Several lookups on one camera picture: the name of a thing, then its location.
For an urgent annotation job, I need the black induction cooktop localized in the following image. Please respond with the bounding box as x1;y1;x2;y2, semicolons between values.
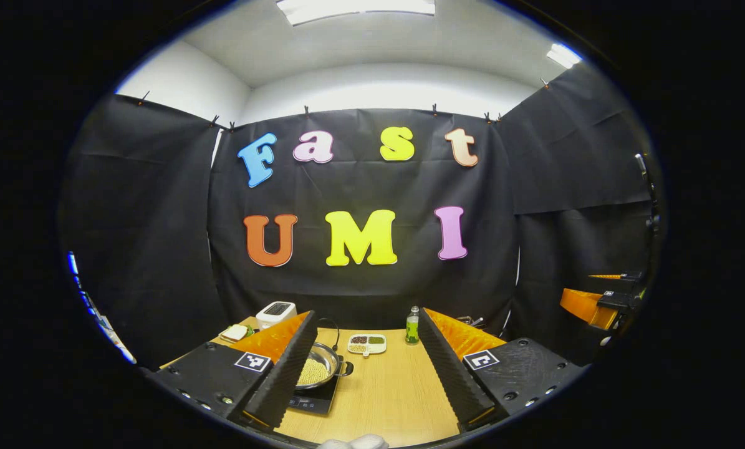
287;355;346;417

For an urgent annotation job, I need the stainless steel pot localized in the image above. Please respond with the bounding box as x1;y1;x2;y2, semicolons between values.
296;342;354;392

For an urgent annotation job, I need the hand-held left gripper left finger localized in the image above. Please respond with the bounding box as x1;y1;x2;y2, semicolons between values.
145;310;319;431

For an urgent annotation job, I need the pile of pale beans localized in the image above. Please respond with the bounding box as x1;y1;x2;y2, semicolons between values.
297;358;330;386

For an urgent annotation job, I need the white side table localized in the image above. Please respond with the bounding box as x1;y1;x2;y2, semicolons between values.
95;312;137;364

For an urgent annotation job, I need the row of black cloth clips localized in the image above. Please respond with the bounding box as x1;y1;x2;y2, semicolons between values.
138;78;550;128

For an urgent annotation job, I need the small ceiling light panel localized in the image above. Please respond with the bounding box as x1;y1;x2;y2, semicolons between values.
546;42;583;69

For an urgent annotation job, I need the white divided bean tray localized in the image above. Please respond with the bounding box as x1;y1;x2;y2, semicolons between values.
347;334;387;357

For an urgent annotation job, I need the blue-framed display board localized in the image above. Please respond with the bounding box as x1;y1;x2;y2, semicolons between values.
67;251;99;316

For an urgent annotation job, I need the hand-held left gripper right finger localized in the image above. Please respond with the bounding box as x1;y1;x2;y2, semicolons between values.
418;307;588;433

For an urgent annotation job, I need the sandwich on green plate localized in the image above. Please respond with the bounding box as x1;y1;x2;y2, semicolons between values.
218;323;254;344

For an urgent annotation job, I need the white toaster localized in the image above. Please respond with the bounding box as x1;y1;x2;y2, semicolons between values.
256;301;297;330

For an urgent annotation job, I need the black power cable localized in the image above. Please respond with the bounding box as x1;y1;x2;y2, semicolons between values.
318;317;340;353

